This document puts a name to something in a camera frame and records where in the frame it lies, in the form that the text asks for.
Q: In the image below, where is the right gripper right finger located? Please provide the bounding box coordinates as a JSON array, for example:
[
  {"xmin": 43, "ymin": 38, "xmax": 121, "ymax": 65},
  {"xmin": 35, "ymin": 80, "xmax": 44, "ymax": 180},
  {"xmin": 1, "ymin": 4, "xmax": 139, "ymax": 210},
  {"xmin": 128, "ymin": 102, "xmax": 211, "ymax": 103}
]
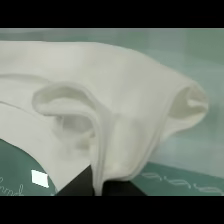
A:
[{"xmin": 102, "ymin": 179, "xmax": 148, "ymax": 197}]

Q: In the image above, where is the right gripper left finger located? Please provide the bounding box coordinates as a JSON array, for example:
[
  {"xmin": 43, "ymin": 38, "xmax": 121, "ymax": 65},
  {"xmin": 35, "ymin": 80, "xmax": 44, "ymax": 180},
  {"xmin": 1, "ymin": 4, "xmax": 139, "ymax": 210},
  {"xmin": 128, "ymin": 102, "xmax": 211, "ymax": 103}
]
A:
[{"xmin": 55, "ymin": 164, "xmax": 96, "ymax": 197}]

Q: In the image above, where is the white T-shirt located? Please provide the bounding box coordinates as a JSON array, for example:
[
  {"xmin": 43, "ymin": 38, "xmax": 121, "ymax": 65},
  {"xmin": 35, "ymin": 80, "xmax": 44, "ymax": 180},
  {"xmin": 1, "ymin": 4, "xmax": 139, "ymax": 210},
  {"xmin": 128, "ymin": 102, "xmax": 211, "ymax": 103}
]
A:
[{"xmin": 0, "ymin": 40, "xmax": 211, "ymax": 197}]

